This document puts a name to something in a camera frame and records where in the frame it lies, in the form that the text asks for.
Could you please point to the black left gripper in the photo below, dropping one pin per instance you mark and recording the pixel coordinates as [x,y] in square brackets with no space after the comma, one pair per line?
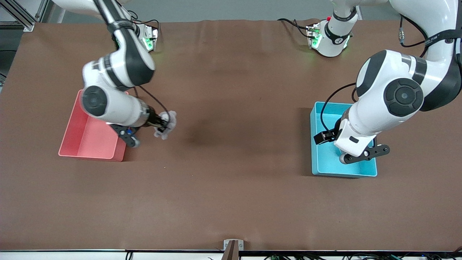
[337,130]

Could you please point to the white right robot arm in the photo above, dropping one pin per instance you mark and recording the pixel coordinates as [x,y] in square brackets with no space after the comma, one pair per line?
[115,108]

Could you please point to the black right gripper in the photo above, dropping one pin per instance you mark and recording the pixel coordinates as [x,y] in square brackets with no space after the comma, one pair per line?
[155,118]

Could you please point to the slim aluminium frame profile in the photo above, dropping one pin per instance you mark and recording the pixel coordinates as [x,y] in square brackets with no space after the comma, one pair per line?
[42,9]

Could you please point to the small metal edge bracket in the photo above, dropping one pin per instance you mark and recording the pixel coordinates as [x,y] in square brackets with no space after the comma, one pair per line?
[227,245]

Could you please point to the brown upright post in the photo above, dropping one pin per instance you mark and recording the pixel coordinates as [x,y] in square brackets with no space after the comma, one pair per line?
[231,252]

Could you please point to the brown table cover sheet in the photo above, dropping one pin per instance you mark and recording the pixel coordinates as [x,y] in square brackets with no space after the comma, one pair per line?
[231,90]

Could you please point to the white table edge rail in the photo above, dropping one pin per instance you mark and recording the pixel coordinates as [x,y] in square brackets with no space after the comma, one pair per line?
[72,256]

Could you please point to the aluminium frame profile with foot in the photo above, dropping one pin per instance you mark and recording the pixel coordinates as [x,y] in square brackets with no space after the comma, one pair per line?
[21,16]

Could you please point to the grey plush toy white face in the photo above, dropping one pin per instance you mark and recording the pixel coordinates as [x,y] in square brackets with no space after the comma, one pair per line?
[171,121]

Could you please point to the blue plastic box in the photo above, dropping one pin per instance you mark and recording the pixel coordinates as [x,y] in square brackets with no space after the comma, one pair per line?
[325,160]

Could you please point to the pink plastic box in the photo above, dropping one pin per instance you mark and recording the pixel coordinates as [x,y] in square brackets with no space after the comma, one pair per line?
[86,141]

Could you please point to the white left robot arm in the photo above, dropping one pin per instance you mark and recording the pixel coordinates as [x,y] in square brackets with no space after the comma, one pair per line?
[397,97]

